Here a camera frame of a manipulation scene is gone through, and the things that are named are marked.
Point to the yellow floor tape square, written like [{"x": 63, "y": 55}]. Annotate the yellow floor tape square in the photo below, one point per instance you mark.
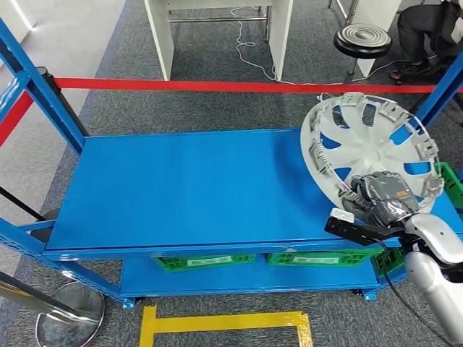
[{"x": 217, "y": 323}]

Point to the black office chair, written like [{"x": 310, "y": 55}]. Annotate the black office chair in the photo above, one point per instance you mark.
[{"x": 419, "y": 103}]

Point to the grey plastic wheel cover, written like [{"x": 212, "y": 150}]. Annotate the grey plastic wheel cover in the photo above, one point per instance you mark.
[{"x": 362, "y": 143}]

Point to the person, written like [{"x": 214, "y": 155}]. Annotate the person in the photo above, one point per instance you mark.
[{"x": 415, "y": 28}]

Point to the green plastic crate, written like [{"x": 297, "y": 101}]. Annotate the green plastic crate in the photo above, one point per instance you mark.
[
  {"x": 450, "y": 184},
  {"x": 202, "y": 263},
  {"x": 318, "y": 258}
]

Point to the white desk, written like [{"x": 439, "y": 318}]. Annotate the white desk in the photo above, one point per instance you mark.
[{"x": 161, "y": 38}]

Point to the red barrier belt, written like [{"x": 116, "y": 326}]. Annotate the red barrier belt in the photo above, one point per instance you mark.
[
  {"x": 217, "y": 86},
  {"x": 14, "y": 120}
]

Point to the black round stool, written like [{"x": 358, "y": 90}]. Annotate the black round stool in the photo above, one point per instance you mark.
[{"x": 362, "y": 40}]

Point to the blue metal shelf rack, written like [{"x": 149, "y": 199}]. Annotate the blue metal shelf rack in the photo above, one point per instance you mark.
[
  {"x": 392, "y": 278},
  {"x": 180, "y": 191}
]

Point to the chrome stanchion post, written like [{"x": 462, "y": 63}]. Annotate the chrome stanchion post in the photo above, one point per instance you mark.
[
  {"x": 72, "y": 311},
  {"x": 70, "y": 110}
]

